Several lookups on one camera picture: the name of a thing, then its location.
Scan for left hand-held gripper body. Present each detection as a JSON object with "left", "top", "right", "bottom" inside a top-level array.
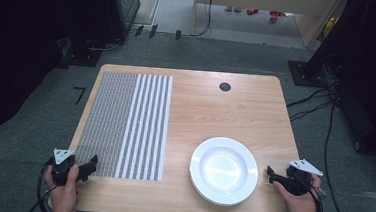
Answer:
[{"left": 49, "top": 148, "right": 91, "bottom": 189}]

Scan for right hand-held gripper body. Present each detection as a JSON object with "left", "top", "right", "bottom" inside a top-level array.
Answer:
[{"left": 271, "top": 156, "right": 326, "bottom": 199}]

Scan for person's right hand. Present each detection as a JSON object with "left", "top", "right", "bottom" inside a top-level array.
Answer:
[{"left": 270, "top": 171, "right": 323, "bottom": 212}]

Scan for person's left hand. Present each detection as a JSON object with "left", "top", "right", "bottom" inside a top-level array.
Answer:
[{"left": 42, "top": 162, "right": 83, "bottom": 212}]

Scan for grey striped placemat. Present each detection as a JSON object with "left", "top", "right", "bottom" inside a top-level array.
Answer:
[{"left": 72, "top": 68, "right": 175, "bottom": 183}]

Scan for white plate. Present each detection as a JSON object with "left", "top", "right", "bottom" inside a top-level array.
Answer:
[{"left": 186, "top": 134, "right": 262, "bottom": 210}]

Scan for black stand base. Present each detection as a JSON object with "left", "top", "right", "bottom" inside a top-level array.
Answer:
[
  {"left": 286, "top": 60, "right": 333, "bottom": 89},
  {"left": 56, "top": 36, "right": 105, "bottom": 72}
]

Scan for black curtain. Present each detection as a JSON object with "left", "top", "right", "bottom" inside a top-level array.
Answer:
[
  {"left": 300, "top": 0, "right": 376, "bottom": 168},
  {"left": 0, "top": 0, "right": 117, "bottom": 158}
]

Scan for yellow object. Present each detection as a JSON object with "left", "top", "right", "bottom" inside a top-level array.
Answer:
[{"left": 320, "top": 15, "right": 340, "bottom": 43}]

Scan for red tool with black part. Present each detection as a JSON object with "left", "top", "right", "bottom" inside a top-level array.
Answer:
[{"left": 268, "top": 9, "right": 287, "bottom": 25}]

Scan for left hand-held gripper cable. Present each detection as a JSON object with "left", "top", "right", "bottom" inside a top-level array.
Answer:
[{"left": 27, "top": 156, "right": 57, "bottom": 212}]

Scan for hand-held gripper cable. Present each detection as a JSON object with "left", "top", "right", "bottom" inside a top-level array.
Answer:
[
  {"left": 304, "top": 180, "right": 328, "bottom": 212},
  {"left": 27, "top": 156, "right": 57, "bottom": 212}
]

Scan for right hand-held gripper cable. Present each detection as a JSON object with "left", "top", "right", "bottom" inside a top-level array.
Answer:
[{"left": 304, "top": 180, "right": 328, "bottom": 212}]

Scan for black floor cables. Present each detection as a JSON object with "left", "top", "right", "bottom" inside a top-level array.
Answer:
[{"left": 278, "top": 49, "right": 369, "bottom": 212}]

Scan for round table cable hole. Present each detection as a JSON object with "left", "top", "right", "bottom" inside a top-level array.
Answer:
[{"left": 218, "top": 81, "right": 233, "bottom": 93}]

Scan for black hanging cable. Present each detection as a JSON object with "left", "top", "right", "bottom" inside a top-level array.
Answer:
[{"left": 191, "top": 0, "right": 215, "bottom": 39}]

